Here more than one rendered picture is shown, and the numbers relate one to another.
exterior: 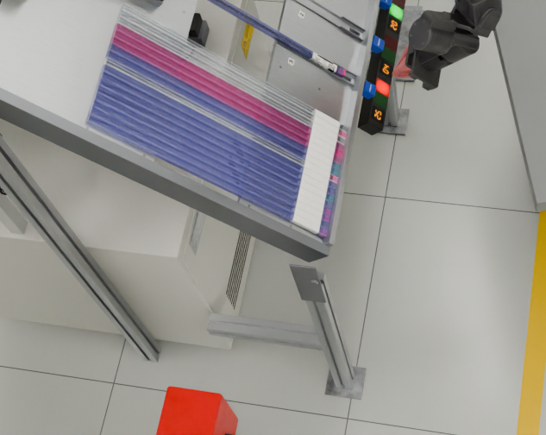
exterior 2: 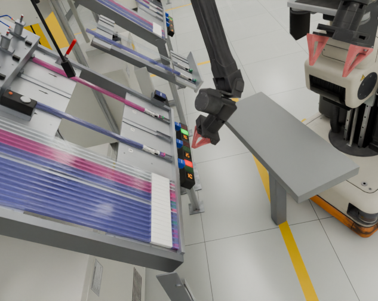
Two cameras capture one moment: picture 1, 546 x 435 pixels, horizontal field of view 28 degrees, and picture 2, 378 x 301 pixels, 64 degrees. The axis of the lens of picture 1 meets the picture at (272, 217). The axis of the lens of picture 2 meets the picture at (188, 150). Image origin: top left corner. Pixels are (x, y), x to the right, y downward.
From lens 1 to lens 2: 1.21 m
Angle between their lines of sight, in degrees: 26
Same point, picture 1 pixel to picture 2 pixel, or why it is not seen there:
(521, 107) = (264, 155)
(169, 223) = (74, 277)
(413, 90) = (202, 193)
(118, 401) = not seen: outside the picture
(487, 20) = (237, 84)
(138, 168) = (5, 221)
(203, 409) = not seen: outside the picture
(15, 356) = not seen: outside the picture
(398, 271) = (223, 277)
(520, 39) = (248, 129)
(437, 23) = (210, 91)
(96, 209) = (24, 283)
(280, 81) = (125, 160)
